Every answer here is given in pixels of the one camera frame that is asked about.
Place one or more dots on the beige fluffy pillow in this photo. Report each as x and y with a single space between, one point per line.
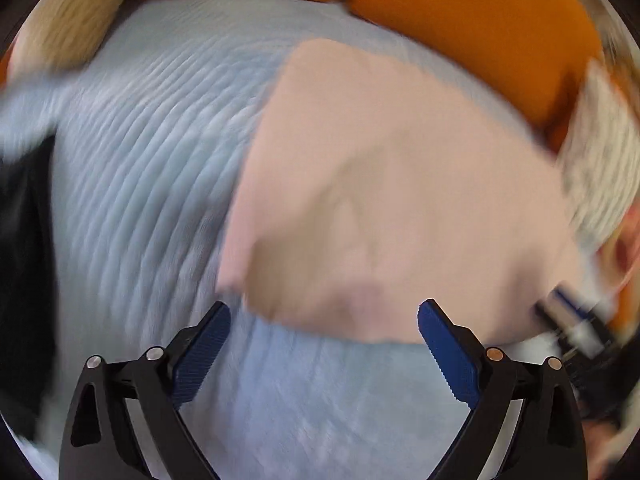
65 25

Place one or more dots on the black clothes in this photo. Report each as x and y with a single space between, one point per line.
25 260

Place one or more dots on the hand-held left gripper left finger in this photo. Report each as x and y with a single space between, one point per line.
200 360

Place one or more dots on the beige garment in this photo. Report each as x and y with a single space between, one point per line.
400 185

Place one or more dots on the light blue ribbed blanket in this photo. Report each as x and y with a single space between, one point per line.
150 160

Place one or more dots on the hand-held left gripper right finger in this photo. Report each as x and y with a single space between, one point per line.
445 355

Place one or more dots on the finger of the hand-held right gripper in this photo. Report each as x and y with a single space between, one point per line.
575 317

